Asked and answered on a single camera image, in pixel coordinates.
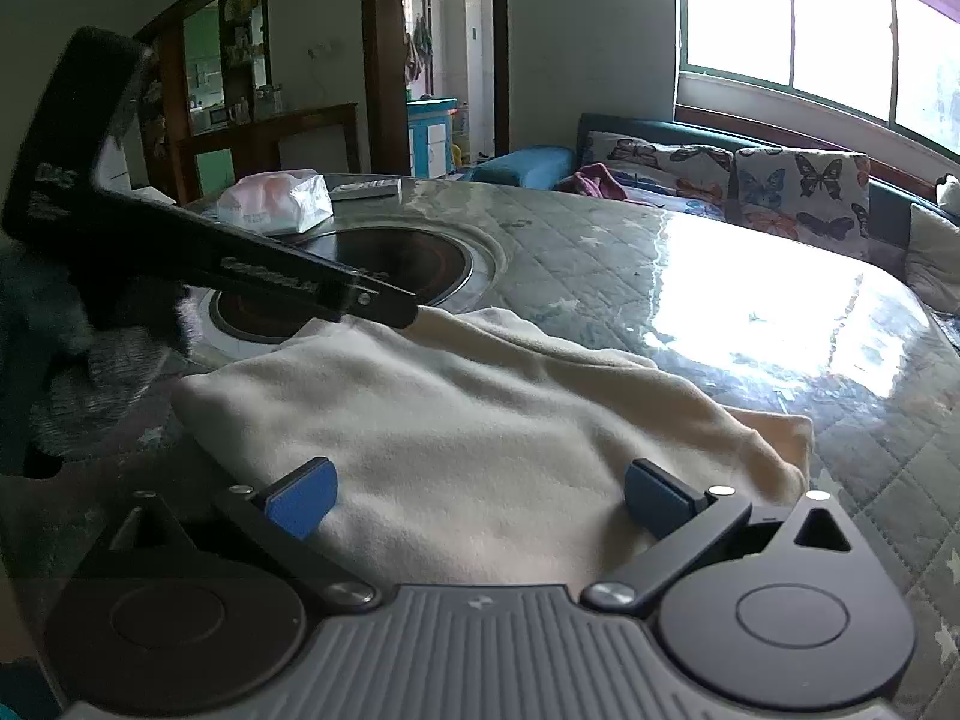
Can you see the white remote control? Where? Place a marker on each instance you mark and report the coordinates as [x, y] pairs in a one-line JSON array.
[[366, 189]]

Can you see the magenta cloth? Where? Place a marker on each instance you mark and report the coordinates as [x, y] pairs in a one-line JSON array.
[[600, 181]]

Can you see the blue cabinet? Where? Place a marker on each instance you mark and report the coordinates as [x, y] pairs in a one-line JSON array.
[[431, 135]]

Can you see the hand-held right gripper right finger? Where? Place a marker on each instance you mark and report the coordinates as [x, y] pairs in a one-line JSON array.
[[656, 501]]

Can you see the green framed window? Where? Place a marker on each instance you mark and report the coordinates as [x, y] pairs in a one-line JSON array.
[[825, 22]]

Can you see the teal corner sofa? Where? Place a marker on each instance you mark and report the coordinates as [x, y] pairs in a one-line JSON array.
[[525, 161]]

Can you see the dark wooden cabinet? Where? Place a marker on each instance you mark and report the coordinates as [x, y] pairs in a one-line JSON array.
[[300, 135]]

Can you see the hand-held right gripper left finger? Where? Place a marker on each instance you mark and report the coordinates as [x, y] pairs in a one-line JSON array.
[[304, 501]]

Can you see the cream long-sleeve garment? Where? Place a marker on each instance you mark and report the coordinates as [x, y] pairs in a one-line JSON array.
[[487, 427]]

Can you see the grey pillow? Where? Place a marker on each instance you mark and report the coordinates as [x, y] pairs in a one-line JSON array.
[[937, 259]]

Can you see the wide butterfly print cushion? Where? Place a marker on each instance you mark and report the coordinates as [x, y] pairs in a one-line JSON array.
[[660, 172]]

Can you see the hanging grey cloth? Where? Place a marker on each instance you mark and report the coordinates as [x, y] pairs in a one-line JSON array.
[[418, 49]]

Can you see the white tissue pack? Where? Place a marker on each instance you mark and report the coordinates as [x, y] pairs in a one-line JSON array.
[[274, 202]]

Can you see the tall butterfly print cushion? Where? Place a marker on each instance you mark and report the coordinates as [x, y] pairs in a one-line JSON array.
[[802, 199]]

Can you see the round black induction cooktop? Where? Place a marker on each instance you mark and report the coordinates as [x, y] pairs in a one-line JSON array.
[[405, 255]]

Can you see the wooden display shelf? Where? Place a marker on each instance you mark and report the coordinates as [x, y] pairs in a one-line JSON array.
[[244, 52]]

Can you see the panda plush toy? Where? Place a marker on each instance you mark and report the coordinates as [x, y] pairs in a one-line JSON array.
[[951, 193]]

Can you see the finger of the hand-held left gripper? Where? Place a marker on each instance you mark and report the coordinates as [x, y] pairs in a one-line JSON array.
[[386, 305]]

